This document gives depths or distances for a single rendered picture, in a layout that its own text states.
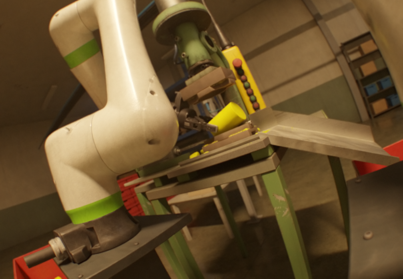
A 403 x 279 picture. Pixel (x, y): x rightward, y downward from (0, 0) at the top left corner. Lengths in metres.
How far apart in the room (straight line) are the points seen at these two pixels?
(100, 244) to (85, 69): 0.47
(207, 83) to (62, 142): 0.43
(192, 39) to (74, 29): 0.37
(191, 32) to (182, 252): 0.75
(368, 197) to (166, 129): 0.30
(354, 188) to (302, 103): 5.57
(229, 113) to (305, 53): 5.39
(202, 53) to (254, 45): 5.56
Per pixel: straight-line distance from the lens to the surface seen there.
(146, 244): 0.36
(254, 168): 0.49
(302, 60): 5.89
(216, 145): 0.63
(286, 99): 5.85
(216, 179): 0.54
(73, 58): 0.65
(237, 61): 0.83
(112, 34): 0.47
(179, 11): 0.69
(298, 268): 0.63
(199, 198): 2.21
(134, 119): 0.33
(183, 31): 0.72
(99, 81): 0.67
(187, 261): 0.79
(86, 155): 0.37
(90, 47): 0.65
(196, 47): 0.68
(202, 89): 0.64
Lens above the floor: 1.04
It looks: 4 degrees up
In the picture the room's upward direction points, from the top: 22 degrees counter-clockwise
